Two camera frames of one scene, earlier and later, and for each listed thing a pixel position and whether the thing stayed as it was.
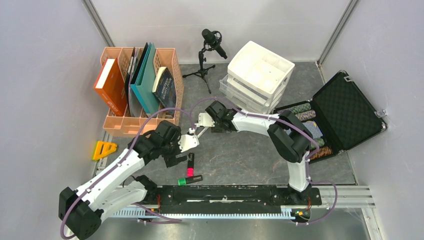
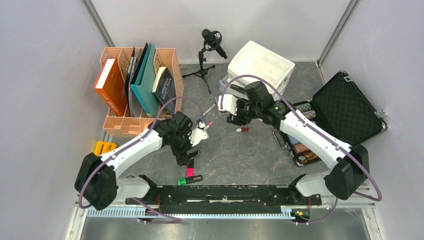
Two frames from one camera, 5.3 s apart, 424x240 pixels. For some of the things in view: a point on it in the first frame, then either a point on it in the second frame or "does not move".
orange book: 110,84 does not move
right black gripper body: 218,128 -> 245,113
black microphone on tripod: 212,39 does not move
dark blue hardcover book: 164,88 does not move
